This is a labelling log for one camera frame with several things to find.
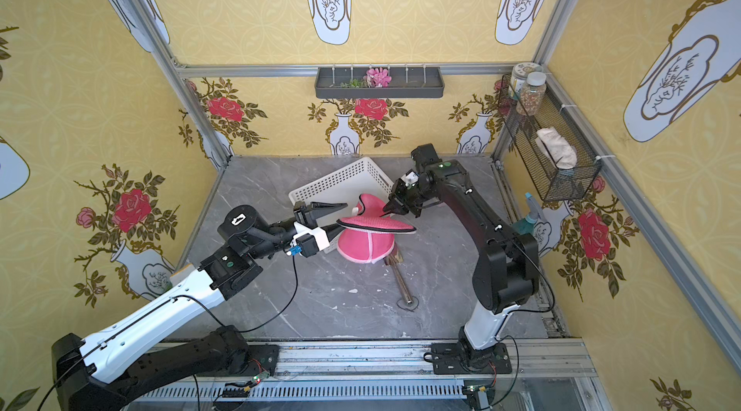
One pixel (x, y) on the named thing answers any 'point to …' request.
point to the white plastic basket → (345, 185)
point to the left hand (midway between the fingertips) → (338, 198)
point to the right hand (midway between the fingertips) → (390, 202)
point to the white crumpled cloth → (178, 276)
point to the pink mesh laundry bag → (368, 237)
